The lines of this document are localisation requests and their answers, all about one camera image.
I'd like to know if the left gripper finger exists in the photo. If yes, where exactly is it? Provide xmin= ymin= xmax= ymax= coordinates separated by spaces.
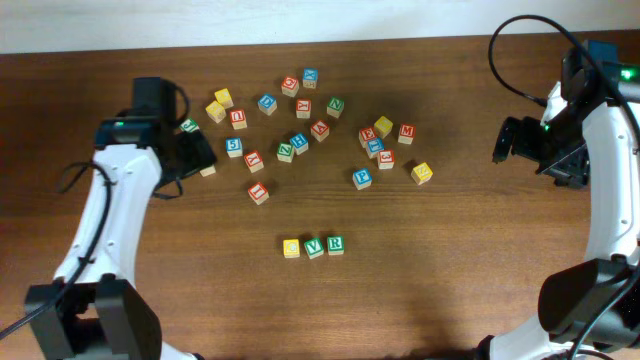
xmin=190 ymin=130 xmax=217 ymax=168
xmin=176 ymin=132 xmax=204 ymax=179

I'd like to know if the yellow C block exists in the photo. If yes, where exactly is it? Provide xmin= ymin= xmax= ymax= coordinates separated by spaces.
xmin=283 ymin=239 xmax=301 ymax=259

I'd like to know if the green V block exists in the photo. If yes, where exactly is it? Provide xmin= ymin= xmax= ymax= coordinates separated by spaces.
xmin=304 ymin=238 xmax=325 ymax=259

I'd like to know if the green R block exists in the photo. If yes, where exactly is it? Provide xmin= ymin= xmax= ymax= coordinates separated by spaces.
xmin=327 ymin=236 xmax=345 ymax=256

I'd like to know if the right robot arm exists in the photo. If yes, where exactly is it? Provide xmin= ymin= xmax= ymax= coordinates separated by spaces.
xmin=474 ymin=41 xmax=639 ymax=359

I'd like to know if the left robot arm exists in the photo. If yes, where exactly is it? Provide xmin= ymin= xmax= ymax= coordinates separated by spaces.
xmin=24 ymin=77 xmax=216 ymax=359

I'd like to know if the green B block centre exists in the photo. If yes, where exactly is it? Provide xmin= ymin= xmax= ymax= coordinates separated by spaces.
xmin=199 ymin=165 xmax=216 ymax=177

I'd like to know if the green J block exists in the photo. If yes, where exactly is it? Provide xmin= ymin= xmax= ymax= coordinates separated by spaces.
xmin=180 ymin=118 xmax=200 ymax=133

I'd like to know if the blue 5 block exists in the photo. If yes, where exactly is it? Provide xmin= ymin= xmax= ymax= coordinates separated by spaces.
xmin=225 ymin=137 xmax=243 ymax=158

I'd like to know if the red K block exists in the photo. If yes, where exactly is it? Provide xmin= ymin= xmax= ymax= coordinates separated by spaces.
xmin=244 ymin=151 xmax=264 ymax=173

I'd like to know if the yellow block lower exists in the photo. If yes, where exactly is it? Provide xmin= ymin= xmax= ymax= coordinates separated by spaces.
xmin=205 ymin=101 xmax=226 ymax=123

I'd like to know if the red U block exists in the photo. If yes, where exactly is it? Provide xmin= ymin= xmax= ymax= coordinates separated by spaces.
xmin=230 ymin=109 xmax=247 ymax=130

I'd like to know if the red I block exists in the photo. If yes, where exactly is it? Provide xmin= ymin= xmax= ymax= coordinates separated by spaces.
xmin=248 ymin=182 xmax=269 ymax=205

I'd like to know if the yellow block upper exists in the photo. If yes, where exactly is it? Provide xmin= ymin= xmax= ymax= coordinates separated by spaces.
xmin=214 ymin=88 xmax=234 ymax=109

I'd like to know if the green Z block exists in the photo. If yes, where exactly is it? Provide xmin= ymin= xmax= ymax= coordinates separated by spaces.
xmin=276 ymin=142 xmax=295 ymax=163

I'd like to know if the blue D block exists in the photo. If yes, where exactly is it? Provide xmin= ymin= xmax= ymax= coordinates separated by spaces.
xmin=258 ymin=94 xmax=277 ymax=116

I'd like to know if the yellow S block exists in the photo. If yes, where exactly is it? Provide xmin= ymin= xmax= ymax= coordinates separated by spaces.
xmin=411 ymin=162 xmax=433 ymax=185

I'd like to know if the blue H block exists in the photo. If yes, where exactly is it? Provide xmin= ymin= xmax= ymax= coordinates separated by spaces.
xmin=290 ymin=133 xmax=309 ymax=156

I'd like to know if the red M block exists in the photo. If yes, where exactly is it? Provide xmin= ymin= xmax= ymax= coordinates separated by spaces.
xmin=398 ymin=124 xmax=416 ymax=145

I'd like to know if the red Y block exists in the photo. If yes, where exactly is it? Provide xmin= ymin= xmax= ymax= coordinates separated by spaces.
xmin=295 ymin=99 xmax=312 ymax=119

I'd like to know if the red Q block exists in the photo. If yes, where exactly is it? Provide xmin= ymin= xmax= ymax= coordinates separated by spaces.
xmin=281 ymin=76 xmax=300 ymax=97

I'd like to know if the red A block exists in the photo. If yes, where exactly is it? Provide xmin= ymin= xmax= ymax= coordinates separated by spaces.
xmin=310 ymin=120 xmax=330 ymax=142

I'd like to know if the red 3 block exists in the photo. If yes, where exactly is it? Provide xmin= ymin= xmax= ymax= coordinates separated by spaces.
xmin=377 ymin=150 xmax=395 ymax=170

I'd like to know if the yellow block near E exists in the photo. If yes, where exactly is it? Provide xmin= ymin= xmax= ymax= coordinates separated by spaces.
xmin=374 ymin=116 xmax=393 ymax=139

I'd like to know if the blue T block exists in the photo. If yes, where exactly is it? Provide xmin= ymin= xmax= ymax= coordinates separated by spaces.
xmin=365 ymin=138 xmax=385 ymax=159

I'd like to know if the blue X block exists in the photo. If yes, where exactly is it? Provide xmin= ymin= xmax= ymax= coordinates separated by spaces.
xmin=302 ymin=68 xmax=319 ymax=89

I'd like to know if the red E block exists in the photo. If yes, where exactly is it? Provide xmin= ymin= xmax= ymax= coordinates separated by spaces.
xmin=358 ymin=127 xmax=377 ymax=147

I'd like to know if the green N block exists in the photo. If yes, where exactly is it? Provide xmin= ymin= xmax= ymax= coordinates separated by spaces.
xmin=327 ymin=96 xmax=345 ymax=118

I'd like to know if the blue P block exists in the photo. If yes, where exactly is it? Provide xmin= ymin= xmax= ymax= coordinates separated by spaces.
xmin=352 ymin=168 xmax=373 ymax=190

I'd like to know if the right black cable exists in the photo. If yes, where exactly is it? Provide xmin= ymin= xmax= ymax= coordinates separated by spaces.
xmin=487 ymin=14 xmax=640 ymax=360

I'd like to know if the black cable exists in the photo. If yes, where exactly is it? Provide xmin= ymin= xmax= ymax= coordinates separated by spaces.
xmin=0 ymin=84 xmax=191 ymax=341
xmin=487 ymin=14 xmax=640 ymax=360

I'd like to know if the left black cable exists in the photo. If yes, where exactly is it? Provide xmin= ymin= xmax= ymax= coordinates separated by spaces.
xmin=0 ymin=84 xmax=191 ymax=341

